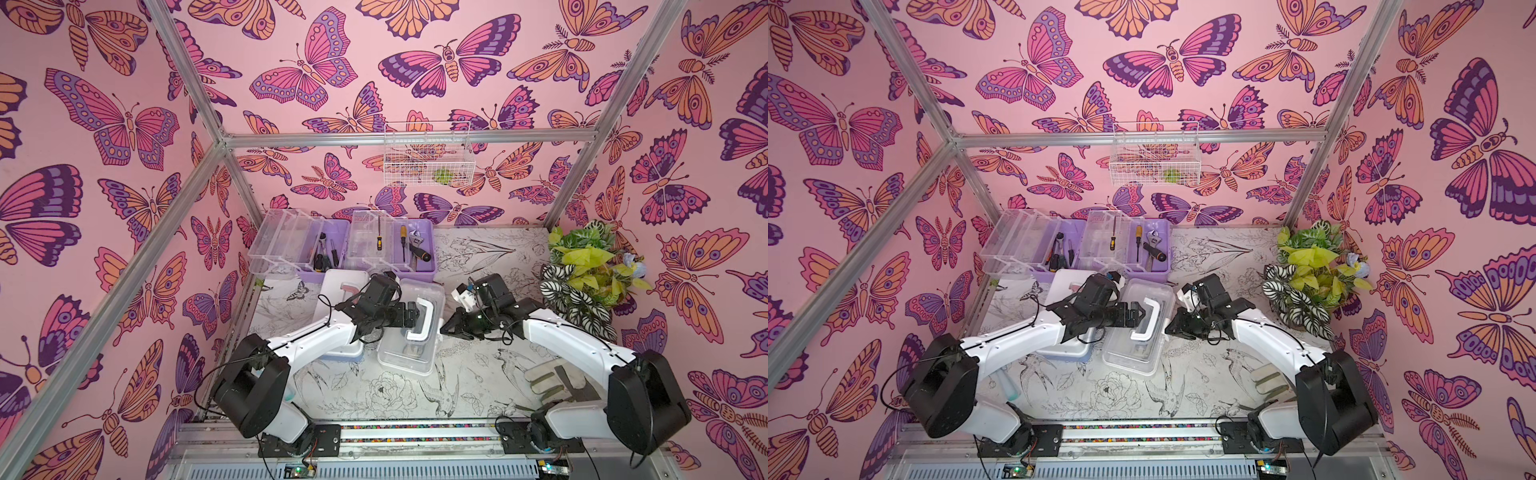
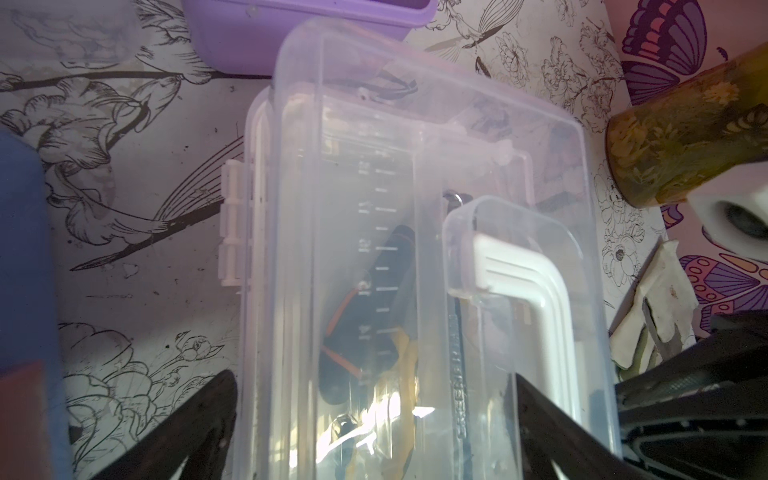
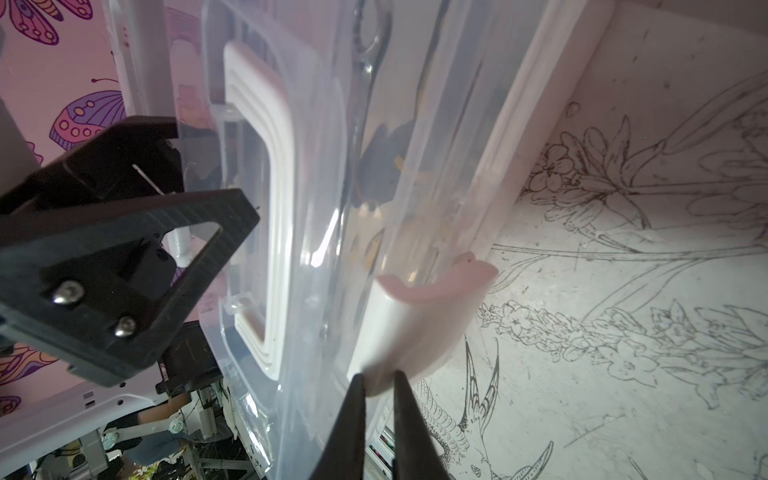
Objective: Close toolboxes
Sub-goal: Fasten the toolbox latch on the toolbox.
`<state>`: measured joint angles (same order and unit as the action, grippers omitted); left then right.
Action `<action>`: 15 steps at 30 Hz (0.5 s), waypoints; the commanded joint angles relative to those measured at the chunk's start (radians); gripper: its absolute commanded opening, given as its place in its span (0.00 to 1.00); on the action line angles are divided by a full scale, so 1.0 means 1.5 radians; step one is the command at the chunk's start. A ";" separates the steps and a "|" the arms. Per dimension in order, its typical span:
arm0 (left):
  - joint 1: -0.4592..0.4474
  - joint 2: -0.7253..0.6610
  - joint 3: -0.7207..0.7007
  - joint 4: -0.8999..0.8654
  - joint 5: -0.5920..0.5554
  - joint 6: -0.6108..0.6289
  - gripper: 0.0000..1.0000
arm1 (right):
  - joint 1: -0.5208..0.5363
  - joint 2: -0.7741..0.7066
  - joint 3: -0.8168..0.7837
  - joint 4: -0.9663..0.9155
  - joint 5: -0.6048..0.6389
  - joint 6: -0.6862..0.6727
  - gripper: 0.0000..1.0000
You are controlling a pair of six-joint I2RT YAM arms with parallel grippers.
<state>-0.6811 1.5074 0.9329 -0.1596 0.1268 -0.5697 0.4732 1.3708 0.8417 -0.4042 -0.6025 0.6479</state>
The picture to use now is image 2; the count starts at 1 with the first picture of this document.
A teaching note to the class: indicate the potted green plant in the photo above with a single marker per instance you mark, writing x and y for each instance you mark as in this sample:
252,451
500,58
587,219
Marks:
677,137

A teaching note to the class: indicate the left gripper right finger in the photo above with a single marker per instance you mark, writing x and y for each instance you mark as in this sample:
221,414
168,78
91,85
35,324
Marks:
552,442

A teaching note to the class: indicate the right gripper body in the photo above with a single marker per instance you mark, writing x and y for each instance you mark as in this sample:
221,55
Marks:
703,413

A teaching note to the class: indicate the yellow handled pliers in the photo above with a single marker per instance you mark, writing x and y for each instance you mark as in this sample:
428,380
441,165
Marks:
378,434

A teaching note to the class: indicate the silver wrench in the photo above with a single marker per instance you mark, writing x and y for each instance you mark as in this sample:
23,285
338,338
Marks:
457,367

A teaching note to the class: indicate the white toolbox clear lid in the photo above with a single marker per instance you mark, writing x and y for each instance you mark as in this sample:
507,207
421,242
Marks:
357,135

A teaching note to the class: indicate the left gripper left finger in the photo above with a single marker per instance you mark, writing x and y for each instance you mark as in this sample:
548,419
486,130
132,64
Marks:
191,443

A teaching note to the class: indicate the black handle tool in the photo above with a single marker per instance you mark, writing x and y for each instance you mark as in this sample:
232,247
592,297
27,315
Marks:
356,350

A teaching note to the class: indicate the work glove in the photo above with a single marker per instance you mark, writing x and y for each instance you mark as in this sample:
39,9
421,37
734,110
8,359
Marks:
659,324

